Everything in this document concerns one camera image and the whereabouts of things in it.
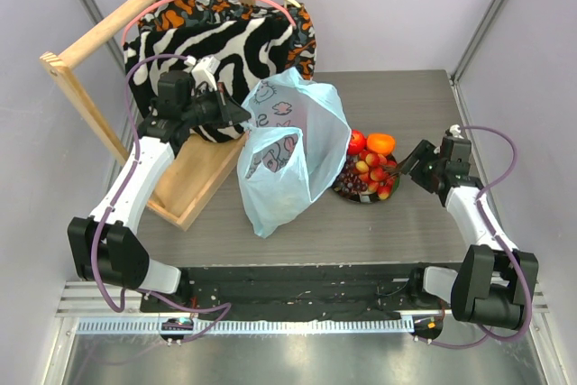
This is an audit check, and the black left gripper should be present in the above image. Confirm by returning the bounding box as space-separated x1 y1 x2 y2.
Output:
181 82 251 129

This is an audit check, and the light blue cartoon plastic bag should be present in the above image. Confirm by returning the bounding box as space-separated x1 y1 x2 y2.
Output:
237 68 352 238

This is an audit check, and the yellow pear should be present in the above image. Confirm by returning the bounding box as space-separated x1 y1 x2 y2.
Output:
276 194 308 215

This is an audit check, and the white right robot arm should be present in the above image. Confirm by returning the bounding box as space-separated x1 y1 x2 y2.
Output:
398 134 539 342

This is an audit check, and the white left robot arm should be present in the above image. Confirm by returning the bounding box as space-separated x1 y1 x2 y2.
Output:
68 70 250 312

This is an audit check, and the orange persimmon fruit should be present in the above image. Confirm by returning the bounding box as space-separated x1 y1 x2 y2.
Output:
366 133 396 156

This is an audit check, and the red yellow cherry bunch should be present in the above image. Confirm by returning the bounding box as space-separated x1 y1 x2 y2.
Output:
350 151 399 204

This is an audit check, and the black fruit plate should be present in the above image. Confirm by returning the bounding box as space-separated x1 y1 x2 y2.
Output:
331 151 400 204

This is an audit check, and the wooden clothes rack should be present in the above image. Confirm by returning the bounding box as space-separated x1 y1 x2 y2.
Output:
39 0 252 232

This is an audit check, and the zebra pattern fleece garment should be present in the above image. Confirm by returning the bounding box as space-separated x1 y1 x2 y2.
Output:
124 17 294 117

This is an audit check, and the red apple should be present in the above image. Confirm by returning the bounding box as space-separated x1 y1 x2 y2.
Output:
347 130 366 156

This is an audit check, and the dark purple grape bunch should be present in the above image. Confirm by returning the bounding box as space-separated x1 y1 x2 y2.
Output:
333 164 368 198

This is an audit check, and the pink clothes hanger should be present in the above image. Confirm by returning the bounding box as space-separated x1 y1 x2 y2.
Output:
121 0 297 45

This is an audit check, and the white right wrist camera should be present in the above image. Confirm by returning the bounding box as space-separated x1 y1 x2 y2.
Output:
445 124 463 139

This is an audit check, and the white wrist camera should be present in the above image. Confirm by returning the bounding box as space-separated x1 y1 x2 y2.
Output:
184 56 220 91
445 124 463 139

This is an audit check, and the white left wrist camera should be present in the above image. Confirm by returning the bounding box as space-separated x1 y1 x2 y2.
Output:
184 56 220 91

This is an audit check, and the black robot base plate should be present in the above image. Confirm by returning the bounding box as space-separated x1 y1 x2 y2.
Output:
139 262 461 323

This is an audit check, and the white slotted cable duct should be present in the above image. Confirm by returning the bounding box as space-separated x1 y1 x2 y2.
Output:
76 316 414 335

